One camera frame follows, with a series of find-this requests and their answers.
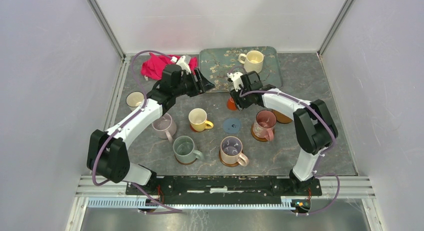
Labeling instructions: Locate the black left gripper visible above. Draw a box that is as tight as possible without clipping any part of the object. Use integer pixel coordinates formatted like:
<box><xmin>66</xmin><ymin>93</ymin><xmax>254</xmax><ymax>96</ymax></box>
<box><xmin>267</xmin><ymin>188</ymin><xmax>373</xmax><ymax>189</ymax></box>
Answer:
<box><xmin>173</xmin><ymin>67</ymin><xmax>215</xmax><ymax>98</ymax></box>

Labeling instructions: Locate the small orange cup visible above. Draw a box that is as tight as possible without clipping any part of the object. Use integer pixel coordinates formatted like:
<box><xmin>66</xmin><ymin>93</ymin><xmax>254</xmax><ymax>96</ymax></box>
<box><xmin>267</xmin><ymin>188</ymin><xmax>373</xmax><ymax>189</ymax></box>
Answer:
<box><xmin>226</xmin><ymin>97</ymin><xmax>238</xmax><ymax>111</ymax></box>

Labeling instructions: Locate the green floral serving tray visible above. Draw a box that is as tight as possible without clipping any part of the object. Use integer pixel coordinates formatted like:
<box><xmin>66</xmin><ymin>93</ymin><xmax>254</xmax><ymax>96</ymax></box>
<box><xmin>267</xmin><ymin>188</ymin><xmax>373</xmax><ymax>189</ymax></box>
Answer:
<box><xmin>198</xmin><ymin>46</ymin><xmax>283</xmax><ymax>93</ymax></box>

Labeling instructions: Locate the yellow ceramic mug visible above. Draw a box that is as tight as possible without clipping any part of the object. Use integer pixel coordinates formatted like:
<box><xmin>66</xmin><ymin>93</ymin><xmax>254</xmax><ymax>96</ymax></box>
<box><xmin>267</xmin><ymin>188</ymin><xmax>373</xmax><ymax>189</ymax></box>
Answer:
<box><xmin>188</xmin><ymin>108</ymin><xmax>214</xmax><ymax>132</ymax></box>

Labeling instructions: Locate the pink floral patterned mug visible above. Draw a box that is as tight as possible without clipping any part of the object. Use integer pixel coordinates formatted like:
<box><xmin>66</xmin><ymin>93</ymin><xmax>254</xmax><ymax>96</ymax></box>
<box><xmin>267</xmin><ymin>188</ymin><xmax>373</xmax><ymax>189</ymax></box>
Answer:
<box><xmin>251</xmin><ymin>110</ymin><xmax>277</xmax><ymax>142</ymax></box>

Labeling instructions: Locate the blue round coaster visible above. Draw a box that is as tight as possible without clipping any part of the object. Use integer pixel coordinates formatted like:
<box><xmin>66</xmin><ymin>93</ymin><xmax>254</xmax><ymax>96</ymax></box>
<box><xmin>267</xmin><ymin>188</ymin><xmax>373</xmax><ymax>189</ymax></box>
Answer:
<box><xmin>222</xmin><ymin>118</ymin><xmax>242</xmax><ymax>134</ymax></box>

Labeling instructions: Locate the lilac ceramic mug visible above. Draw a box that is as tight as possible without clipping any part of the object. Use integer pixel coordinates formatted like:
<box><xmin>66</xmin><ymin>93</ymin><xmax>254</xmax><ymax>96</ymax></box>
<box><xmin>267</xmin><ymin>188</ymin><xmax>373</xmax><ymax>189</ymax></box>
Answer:
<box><xmin>151</xmin><ymin>113</ymin><xmax>177</xmax><ymax>143</ymax></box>

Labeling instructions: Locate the beige pink tall mug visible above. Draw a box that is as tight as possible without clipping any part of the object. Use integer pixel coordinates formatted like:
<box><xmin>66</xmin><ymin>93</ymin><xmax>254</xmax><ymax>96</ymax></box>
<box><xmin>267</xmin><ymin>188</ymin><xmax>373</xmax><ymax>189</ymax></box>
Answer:
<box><xmin>219</xmin><ymin>136</ymin><xmax>250</xmax><ymax>167</ymax></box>

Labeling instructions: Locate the grey-green ceramic mug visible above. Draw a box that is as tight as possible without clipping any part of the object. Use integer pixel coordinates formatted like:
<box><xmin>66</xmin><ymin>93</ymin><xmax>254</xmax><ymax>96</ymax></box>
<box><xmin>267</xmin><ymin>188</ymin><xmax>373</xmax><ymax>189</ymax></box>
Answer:
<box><xmin>172</xmin><ymin>135</ymin><xmax>205</xmax><ymax>163</ymax></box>

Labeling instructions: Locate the white mug black handle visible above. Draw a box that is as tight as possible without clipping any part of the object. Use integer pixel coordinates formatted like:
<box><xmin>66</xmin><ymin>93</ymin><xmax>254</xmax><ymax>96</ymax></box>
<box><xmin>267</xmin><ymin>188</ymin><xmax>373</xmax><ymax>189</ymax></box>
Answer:
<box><xmin>125</xmin><ymin>91</ymin><xmax>145</xmax><ymax>111</ymax></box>

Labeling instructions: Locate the glossy wooden ridged coaster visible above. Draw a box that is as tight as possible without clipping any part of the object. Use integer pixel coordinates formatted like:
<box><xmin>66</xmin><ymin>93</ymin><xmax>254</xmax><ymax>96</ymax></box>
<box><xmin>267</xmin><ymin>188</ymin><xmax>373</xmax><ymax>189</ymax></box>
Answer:
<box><xmin>176</xmin><ymin>158</ymin><xmax>197</xmax><ymax>166</ymax></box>

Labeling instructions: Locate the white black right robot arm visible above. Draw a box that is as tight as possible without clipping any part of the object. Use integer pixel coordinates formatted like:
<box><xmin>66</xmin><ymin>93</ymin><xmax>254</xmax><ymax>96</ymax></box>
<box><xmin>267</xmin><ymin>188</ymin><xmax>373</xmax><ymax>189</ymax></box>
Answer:
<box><xmin>226</xmin><ymin>71</ymin><xmax>338</xmax><ymax>195</ymax></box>

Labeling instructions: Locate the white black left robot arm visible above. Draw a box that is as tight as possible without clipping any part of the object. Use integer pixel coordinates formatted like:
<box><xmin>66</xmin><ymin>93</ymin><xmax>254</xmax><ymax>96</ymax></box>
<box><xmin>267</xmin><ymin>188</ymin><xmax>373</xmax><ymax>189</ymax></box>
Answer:
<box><xmin>86</xmin><ymin>64</ymin><xmax>216</xmax><ymax>195</ymax></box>

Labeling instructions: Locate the cream yellow mug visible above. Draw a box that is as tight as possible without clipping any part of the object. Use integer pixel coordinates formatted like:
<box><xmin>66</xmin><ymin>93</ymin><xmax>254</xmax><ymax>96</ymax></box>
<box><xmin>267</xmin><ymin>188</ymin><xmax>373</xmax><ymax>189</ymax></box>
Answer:
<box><xmin>238</xmin><ymin>50</ymin><xmax>264</xmax><ymax>74</ymax></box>

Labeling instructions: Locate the crumpled red cloth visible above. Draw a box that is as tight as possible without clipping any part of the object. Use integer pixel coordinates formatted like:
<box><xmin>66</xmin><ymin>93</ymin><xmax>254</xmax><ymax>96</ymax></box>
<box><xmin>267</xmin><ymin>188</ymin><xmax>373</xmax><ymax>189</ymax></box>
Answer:
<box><xmin>140</xmin><ymin>51</ymin><xmax>182</xmax><ymax>81</ymax></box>

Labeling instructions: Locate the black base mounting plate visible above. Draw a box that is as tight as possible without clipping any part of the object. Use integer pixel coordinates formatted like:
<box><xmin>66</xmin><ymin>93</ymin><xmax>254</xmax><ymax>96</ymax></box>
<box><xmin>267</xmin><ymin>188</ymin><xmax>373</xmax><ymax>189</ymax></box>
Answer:
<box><xmin>143</xmin><ymin>175</ymin><xmax>323</xmax><ymax>205</ymax></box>

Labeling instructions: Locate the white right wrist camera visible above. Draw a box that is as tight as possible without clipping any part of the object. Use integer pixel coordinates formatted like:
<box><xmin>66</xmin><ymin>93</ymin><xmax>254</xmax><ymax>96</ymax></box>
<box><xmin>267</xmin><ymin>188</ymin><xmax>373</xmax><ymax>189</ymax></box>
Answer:
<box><xmin>227</xmin><ymin>72</ymin><xmax>244</xmax><ymax>92</ymax></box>

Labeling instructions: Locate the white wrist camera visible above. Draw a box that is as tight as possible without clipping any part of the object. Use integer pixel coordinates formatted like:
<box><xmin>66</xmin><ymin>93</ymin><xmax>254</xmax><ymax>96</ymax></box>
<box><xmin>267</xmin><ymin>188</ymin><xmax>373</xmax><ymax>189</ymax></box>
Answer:
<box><xmin>176</xmin><ymin>55</ymin><xmax>192</xmax><ymax>75</ymax></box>
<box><xmin>227</xmin><ymin>72</ymin><xmax>244</xmax><ymax>92</ymax></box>

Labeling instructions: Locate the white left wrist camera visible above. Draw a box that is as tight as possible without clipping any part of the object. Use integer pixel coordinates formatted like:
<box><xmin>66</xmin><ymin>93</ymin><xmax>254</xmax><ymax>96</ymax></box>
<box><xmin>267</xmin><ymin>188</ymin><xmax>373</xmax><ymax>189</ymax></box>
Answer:
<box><xmin>176</xmin><ymin>55</ymin><xmax>192</xmax><ymax>75</ymax></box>

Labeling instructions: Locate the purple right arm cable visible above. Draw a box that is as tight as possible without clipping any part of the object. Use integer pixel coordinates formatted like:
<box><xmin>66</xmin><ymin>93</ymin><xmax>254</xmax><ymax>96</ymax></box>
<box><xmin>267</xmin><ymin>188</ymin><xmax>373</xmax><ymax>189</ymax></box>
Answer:
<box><xmin>227</xmin><ymin>66</ymin><xmax>341</xmax><ymax>216</ymax></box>

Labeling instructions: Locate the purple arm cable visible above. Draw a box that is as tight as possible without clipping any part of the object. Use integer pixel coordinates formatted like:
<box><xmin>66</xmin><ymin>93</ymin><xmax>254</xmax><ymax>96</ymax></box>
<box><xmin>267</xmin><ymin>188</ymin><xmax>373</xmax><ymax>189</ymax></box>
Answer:
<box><xmin>91</xmin><ymin>50</ymin><xmax>184</xmax><ymax>215</ymax></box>
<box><xmin>227</xmin><ymin>66</ymin><xmax>341</xmax><ymax>216</ymax></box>

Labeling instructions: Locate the white toothed cable rail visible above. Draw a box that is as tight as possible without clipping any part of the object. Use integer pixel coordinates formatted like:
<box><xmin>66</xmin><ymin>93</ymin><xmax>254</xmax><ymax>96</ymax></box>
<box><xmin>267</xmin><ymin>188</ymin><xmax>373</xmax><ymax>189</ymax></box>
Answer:
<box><xmin>86</xmin><ymin>197</ymin><xmax>294</xmax><ymax>211</ymax></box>

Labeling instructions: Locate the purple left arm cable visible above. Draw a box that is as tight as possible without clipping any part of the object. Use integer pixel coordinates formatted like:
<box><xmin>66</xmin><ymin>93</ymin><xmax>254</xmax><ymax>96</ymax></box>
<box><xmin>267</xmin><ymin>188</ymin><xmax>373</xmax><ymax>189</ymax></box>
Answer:
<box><xmin>91</xmin><ymin>50</ymin><xmax>184</xmax><ymax>215</ymax></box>

